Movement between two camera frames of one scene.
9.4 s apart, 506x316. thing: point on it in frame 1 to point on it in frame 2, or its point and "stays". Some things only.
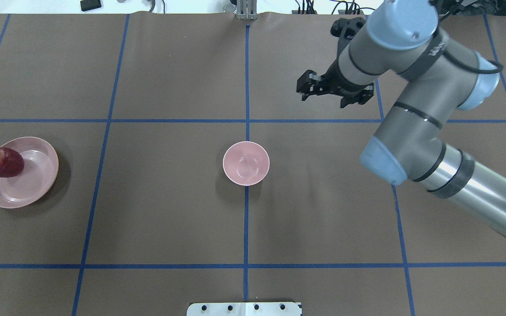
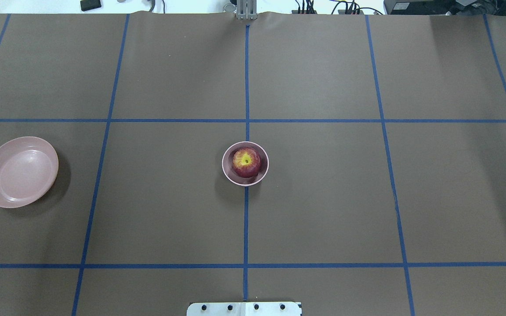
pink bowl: [246, 163] stays
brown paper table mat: [125, 164] stays
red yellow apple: [3, 162] to [246, 162]
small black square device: [87, 5] stays
